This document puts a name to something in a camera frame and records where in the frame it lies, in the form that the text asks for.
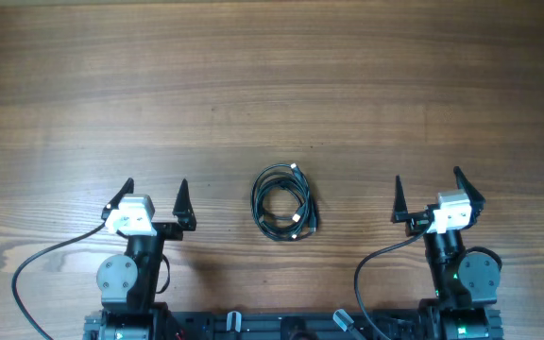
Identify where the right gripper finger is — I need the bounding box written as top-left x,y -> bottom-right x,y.
391,175 -> 409,223
453,166 -> 485,213

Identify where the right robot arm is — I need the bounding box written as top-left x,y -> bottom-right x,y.
391,167 -> 504,340

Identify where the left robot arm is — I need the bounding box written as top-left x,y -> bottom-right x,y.
83,178 -> 196,340

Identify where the left camera black cable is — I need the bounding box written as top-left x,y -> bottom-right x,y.
10,221 -> 108,340

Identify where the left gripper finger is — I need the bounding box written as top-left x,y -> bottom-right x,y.
172,178 -> 196,231
101,178 -> 134,220

